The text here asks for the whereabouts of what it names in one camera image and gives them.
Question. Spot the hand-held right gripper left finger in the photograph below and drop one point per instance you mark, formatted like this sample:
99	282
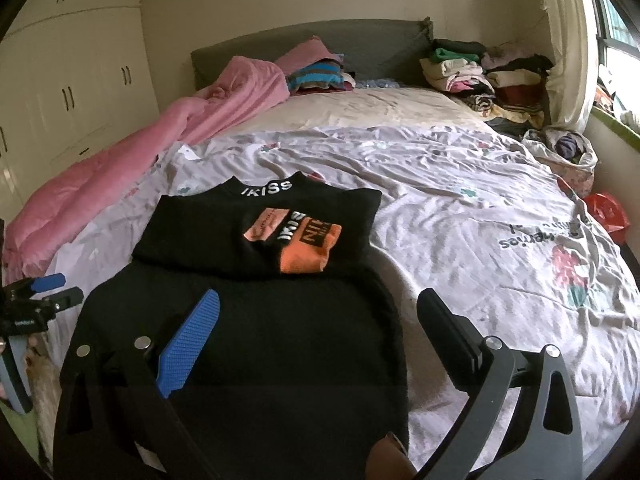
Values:
187	345

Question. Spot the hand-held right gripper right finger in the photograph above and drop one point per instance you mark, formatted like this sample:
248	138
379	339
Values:
445	320

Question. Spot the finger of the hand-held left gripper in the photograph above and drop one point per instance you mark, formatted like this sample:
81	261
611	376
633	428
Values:
67	299
50	282

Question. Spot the black sweater with orange patches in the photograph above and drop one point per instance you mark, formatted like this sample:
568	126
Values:
280	360

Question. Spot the bag of clothes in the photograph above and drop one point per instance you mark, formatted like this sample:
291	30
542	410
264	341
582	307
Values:
565	152

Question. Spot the pile of assorted clothes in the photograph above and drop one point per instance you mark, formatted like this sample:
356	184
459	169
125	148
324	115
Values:
505	90

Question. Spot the stack of striped folded clothes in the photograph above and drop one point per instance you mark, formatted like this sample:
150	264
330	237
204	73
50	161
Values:
317	80

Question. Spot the lilac printed bed sheet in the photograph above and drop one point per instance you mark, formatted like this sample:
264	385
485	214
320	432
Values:
475	240

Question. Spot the pink quilt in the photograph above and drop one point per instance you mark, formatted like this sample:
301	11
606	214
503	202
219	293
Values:
125	155

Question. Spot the red plastic bag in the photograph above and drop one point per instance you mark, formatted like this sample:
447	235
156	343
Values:
607	210

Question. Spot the cream wardrobe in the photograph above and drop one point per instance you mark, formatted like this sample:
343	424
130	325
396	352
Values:
70	75

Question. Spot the cream bed sheet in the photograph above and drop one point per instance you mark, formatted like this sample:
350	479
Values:
380	107

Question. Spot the blue patterned cloth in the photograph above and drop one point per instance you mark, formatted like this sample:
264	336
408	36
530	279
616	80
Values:
380	83

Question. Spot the green windowsill cover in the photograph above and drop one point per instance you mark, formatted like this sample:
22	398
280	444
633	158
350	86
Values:
617	125

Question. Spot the grey-green bed headboard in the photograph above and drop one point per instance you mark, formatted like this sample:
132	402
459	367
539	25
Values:
380	47

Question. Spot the pink folded cloth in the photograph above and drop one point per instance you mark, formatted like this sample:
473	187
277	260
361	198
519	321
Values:
307	55

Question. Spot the cream curtain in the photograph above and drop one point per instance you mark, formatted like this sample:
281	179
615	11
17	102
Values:
570	45

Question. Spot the window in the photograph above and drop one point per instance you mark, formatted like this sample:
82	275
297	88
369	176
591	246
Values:
620	30

